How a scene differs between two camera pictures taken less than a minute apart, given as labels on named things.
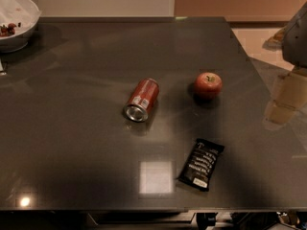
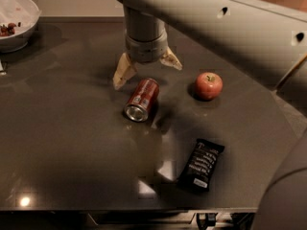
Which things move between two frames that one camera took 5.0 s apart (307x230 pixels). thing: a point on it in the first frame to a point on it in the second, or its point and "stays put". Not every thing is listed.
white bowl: x=16 y=10 stays put
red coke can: x=143 y=98 stays put
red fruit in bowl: x=7 y=31 stays put
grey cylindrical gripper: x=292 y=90 to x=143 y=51
